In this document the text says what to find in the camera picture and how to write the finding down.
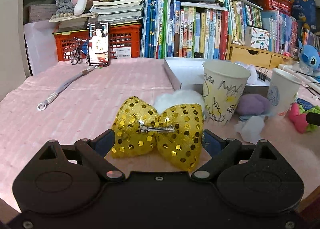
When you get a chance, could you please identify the gold sequin bow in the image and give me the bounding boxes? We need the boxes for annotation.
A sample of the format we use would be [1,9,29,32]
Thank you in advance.
[111,96,203,172]

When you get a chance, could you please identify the purple monster plush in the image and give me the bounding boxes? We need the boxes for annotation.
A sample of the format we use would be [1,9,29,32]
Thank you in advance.
[236,93,271,116]

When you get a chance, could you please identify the white fluffy plush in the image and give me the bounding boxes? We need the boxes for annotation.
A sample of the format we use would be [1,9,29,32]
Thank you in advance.
[152,90,204,113]

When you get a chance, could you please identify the blue beaded item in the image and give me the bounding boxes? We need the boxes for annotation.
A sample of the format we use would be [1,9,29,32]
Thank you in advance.
[296,98,314,111]

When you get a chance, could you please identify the pink green plush toy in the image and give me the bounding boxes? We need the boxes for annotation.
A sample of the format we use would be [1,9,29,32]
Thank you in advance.
[288,103,319,134]

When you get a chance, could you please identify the pale green cloth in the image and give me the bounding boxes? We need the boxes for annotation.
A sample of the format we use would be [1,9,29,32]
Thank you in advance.
[234,115,268,145]

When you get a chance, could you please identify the paper cup with blue drawing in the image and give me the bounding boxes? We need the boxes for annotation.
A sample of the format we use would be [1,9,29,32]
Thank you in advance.
[267,68,302,118]

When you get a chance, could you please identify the blue Stitch plush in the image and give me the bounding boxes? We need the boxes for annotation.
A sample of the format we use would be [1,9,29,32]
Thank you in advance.
[298,40,319,79]

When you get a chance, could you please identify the black binder clip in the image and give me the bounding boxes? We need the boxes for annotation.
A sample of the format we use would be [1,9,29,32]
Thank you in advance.
[255,67,270,81]

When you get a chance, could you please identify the paper cup with yellow drawing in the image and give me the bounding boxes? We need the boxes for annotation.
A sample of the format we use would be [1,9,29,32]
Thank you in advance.
[202,59,251,126]

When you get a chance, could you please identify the wooden drawer organizer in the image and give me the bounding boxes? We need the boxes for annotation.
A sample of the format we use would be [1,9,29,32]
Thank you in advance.
[226,35,296,69]

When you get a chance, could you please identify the white shallow box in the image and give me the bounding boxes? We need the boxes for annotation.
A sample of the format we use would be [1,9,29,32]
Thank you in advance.
[163,57,270,97]

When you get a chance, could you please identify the miniature bicycle model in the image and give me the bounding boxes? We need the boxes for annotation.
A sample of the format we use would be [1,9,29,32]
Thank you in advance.
[71,38,88,65]

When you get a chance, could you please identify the white patterned card box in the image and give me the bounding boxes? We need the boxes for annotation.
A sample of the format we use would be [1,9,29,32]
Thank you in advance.
[245,26,270,50]

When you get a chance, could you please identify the blue cartoon bag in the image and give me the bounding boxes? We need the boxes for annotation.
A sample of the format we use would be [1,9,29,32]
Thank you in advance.
[291,0,317,32]

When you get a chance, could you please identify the red plastic crate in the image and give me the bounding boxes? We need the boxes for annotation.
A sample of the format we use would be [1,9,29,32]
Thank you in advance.
[53,22,141,65]

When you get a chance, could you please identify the smartphone on stand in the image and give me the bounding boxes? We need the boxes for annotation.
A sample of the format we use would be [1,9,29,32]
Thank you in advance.
[88,21,110,67]

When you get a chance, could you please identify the white board leaning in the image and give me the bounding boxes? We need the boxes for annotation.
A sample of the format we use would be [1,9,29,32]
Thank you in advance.
[24,20,58,75]

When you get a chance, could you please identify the red basket on books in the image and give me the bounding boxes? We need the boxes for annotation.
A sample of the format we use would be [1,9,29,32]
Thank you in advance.
[255,0,292,15]

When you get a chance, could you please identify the row of children's books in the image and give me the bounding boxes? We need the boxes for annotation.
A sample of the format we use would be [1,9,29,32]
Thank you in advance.
[139,0,298,59]

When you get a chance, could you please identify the grey cloth toy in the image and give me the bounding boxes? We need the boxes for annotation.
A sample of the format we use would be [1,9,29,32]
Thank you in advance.
[55,0,74,15]

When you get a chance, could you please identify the stack of books on crate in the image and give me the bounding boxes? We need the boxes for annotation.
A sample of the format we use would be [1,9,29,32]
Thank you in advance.
[49,0,145,33]

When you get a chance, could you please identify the grey phone lanyard strap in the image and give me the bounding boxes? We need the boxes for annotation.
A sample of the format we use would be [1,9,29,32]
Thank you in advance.
[36,65,97,111]

